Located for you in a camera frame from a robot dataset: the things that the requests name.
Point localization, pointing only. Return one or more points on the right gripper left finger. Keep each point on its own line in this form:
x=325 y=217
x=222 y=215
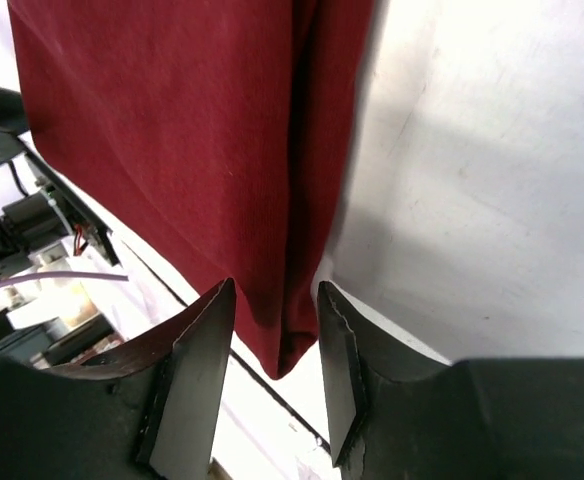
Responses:
x=146 y=409

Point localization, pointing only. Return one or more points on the dark red t shirt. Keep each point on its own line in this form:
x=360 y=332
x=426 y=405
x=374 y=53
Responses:
x=217 y=130

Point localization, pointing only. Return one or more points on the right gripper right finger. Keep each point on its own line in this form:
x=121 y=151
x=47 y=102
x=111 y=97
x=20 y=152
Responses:
x=394 y=413

